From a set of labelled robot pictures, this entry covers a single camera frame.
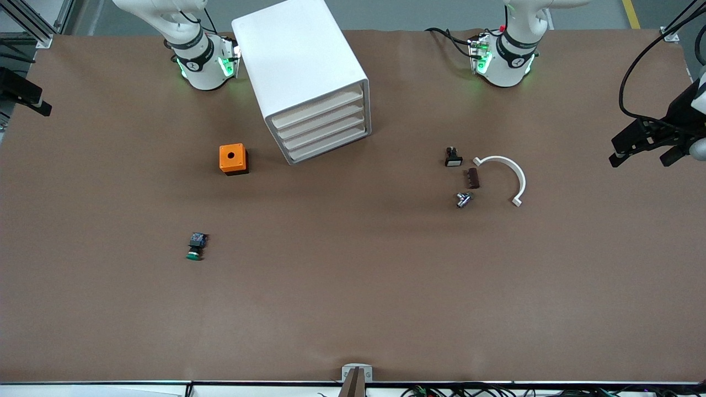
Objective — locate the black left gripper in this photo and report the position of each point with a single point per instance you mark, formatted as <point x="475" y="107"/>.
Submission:
<point x="677" y="113"/>

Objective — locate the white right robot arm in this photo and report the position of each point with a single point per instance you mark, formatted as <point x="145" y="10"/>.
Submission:
<point x="204" y="66"/>

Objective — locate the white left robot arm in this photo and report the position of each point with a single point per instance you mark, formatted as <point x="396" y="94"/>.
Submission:
<point x="507" y="66"/>

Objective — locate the green mushroom push button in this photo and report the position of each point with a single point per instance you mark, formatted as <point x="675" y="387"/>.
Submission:
<point x="196" y="242"/>

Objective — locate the white drawer cabinet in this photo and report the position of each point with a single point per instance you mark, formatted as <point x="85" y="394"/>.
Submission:
<point x="292" y="55"/>

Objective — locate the white curved plastic piece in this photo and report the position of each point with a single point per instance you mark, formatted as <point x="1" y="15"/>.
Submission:
<point x="521" y="179"/>

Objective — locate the small brown block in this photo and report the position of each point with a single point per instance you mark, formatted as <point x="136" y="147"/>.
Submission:
<point x="473" y="178"/>

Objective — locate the aluminium frame profile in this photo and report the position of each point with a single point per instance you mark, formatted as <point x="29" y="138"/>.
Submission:
<point x="44" y="39"/>
<point x="670" y="34"/>

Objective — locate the small silver selector switch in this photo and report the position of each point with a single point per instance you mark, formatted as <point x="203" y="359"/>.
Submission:
<point x="463" y="200"/>

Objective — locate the small black white switch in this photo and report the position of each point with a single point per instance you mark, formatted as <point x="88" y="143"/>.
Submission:
<point x="453" y="160"/>

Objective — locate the orange button enclosure box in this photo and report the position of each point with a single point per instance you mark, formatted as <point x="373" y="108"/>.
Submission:
<point x="225" y="164"/>

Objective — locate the white table frame rail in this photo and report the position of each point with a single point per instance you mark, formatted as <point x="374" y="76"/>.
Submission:
<point x="110" y="390"/>

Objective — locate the grey metal edge bracket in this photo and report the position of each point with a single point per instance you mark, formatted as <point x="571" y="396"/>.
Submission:
<point x="346" y="370"/>

